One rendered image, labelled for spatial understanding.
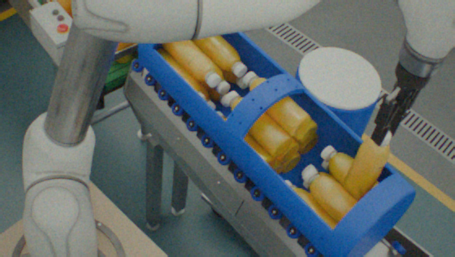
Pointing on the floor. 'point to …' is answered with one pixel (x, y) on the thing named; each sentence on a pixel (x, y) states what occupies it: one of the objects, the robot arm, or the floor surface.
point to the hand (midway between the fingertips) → (386, 128)
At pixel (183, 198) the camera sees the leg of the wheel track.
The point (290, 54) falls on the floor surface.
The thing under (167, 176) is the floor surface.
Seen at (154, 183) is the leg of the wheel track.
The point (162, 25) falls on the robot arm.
